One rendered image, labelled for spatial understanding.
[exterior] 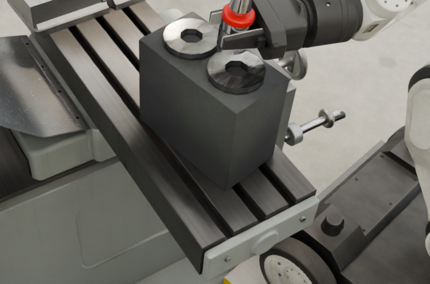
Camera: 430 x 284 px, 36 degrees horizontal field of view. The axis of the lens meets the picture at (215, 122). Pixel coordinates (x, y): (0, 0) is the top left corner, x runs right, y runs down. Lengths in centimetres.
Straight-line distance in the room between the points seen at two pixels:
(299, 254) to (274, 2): 67
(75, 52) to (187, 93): 37
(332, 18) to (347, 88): 178
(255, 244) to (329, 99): 166
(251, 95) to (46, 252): 73
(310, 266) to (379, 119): 129
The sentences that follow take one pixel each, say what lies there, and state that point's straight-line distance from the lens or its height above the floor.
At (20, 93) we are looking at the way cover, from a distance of 133.
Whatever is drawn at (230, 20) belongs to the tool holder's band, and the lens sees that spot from 92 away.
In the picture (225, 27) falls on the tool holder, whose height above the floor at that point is 124.
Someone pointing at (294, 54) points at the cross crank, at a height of 69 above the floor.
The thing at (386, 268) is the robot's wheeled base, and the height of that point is 57.
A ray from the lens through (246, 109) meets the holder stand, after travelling 96.
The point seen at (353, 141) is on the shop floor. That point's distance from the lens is 255.
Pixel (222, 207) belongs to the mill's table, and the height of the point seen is 96.
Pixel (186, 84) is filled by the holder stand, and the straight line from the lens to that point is 100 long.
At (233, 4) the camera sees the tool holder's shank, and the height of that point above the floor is 127.
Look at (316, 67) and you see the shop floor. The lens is 281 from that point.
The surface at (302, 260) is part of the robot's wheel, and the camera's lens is 146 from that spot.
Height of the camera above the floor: 182
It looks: 47 degrees down
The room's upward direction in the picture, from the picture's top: 6 degrees clockwise
